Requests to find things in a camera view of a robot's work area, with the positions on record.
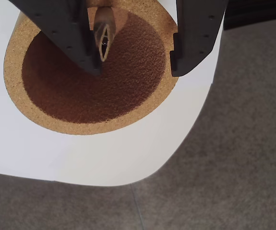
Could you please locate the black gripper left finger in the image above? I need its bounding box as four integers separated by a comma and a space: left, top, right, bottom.
9, 0, 103, 76

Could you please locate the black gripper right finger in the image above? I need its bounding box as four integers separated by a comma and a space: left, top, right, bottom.
169, 0, 229, 78

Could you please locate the wooden pen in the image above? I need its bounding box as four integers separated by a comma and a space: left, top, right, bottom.
87, 6, 117, 64

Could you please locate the cork pen holder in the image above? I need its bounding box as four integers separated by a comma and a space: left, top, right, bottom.
3, 0, 180, 136

